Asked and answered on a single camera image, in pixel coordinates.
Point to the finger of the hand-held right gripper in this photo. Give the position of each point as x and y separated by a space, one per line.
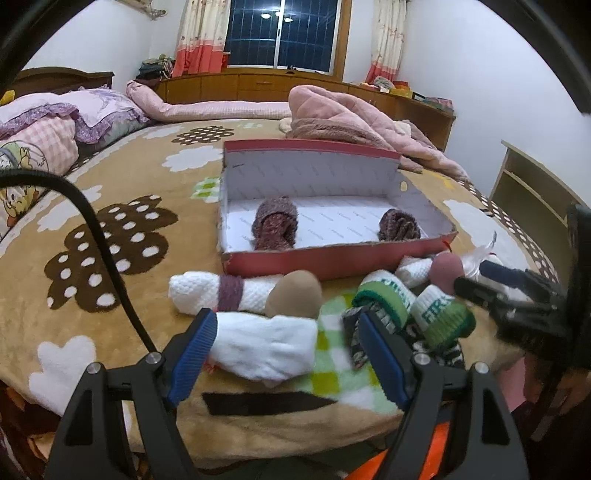
494 271
471 287

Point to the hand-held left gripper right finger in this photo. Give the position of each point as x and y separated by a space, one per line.
383 364

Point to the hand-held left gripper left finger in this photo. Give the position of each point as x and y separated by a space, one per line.
191 355

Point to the black white patterned sock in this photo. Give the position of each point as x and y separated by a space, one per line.
354 344

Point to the green white sock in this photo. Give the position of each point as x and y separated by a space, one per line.
388 290
443 318

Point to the white sock pink toe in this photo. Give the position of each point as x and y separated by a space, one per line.
415 272

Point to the white sock purple band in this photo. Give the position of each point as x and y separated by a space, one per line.
198 290

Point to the plain white sock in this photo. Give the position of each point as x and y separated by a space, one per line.
268 346

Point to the maroon knit sock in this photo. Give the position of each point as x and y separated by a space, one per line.
274 221
399 226

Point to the red cardboard box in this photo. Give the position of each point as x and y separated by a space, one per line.
277 265

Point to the light wooden shelf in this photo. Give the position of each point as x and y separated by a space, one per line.
535 180

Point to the brown printed blanket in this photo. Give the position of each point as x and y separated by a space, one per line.
184 207

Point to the pink fleece blanket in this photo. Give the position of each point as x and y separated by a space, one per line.
351 120

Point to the pile of colourful boxes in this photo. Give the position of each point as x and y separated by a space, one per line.
392 85

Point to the pink quilt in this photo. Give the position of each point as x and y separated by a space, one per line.
207 108

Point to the white red floral curtain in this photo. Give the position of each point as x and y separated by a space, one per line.
201 41
385 41

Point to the purple frilled pillow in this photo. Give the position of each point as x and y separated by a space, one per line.
106 110

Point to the pillows with purple frill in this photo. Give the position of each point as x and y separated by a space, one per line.
37 138

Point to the pile of dark clothes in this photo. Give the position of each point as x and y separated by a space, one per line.
154 68

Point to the dark wooden headboard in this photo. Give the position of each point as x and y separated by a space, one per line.
55 78

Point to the yellow knit cloth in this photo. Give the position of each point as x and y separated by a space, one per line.
6 97

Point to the window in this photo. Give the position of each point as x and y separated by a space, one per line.
277 32

